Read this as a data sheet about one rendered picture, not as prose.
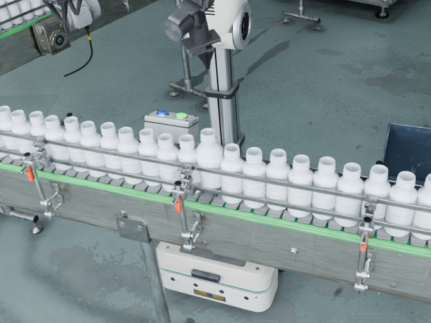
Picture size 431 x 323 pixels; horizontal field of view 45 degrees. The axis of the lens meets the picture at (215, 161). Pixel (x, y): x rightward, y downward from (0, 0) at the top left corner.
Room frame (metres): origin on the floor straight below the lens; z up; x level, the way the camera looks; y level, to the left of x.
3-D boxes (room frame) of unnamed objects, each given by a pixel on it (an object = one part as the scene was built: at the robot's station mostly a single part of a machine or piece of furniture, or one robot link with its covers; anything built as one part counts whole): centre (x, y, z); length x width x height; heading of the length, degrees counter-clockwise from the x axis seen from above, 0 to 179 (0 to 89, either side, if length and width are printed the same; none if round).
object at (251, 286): (1.73, -0.05, 0.24); 0.68 x 0.53 x 0.41; 156
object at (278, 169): (0.99, -0.15, 1.08); 0.06 x 0.06 x 0.17
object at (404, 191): (0.86, -0.41, 1.08); 0.06 x 0.06 x 0.17
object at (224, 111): (1.74, -0.05, 0.74); 0.11 x 0.11 x 0.40; 66
